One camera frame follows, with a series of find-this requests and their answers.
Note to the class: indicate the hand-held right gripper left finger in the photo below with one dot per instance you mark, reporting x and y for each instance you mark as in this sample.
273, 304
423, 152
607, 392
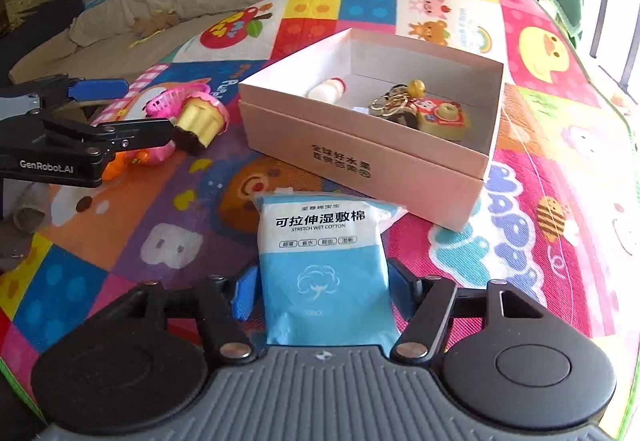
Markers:
246, 293

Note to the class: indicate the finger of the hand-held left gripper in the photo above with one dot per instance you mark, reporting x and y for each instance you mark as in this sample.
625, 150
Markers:
142, 132
97, 89

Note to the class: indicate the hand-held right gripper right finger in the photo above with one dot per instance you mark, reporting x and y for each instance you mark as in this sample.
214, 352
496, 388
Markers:
400, 290

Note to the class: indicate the pink plastic toy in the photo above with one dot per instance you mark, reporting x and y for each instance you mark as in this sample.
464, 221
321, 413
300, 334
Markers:
160, 152

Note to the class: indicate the pink toy basket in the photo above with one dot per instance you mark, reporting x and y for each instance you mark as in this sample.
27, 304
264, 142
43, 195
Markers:
167, 103

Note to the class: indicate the orange plastic toy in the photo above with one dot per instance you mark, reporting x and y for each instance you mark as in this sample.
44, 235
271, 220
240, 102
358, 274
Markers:
120, 164

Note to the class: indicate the toy cupcake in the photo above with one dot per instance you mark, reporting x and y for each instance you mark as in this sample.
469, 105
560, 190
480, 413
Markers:
200, 118

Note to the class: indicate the blue white cotton pad packet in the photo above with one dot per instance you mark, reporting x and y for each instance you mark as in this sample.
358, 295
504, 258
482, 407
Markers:
325, 271

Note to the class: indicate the pink cardboard box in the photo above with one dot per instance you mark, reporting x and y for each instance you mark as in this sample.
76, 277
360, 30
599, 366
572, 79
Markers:
350, 156

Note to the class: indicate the brown plush toy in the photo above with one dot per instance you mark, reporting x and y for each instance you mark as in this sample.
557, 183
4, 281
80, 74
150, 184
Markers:
150, 24

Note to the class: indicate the beige sofa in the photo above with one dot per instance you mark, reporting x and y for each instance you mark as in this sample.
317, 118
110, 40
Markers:
150, 3

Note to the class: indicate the small white toy bottle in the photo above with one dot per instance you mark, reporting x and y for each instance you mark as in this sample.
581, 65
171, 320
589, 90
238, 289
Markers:
327, 89

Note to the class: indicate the colourful cartoon play mat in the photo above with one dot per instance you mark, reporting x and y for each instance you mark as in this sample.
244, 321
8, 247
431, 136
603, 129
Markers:
550, 171

